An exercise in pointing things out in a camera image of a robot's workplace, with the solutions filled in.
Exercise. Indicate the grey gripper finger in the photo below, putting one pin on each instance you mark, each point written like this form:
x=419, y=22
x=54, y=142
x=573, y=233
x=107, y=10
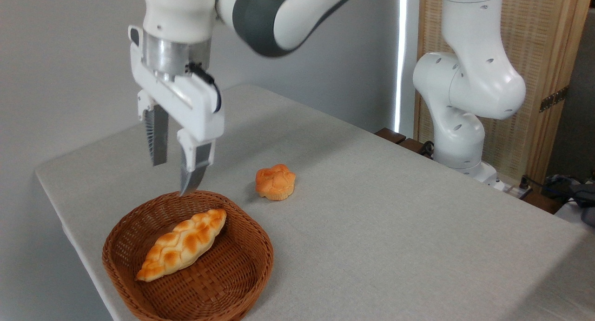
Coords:
x=195, y=165
x=159, y=139

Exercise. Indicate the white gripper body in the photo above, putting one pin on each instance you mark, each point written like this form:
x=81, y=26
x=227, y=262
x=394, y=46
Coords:
x=195, y=107

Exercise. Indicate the long braided bread loaf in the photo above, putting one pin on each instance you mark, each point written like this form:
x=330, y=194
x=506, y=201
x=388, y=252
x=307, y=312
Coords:
x=181, y=246

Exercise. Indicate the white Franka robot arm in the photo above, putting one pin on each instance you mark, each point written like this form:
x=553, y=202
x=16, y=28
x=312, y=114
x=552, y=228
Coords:
x=279, y=14

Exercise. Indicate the small round bread bun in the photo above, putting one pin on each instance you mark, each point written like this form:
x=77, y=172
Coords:
x=275, y=182

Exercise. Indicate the brown woven wicker basket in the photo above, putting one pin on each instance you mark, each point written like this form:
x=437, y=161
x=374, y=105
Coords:
x=223, y=274

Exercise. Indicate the dark brown wooden block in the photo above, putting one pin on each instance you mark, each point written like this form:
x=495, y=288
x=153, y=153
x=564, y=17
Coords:
x=390, y=135
x=413, y=145

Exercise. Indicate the grey tablecloth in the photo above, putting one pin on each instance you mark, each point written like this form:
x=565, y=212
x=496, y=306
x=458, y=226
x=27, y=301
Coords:
x=395, y=246

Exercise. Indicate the white power strip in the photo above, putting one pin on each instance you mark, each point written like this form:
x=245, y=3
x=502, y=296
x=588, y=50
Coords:
x=518, y=191

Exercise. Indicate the metal screen hinge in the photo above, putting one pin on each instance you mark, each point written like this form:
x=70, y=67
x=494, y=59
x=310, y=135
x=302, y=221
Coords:
x=553, y=99

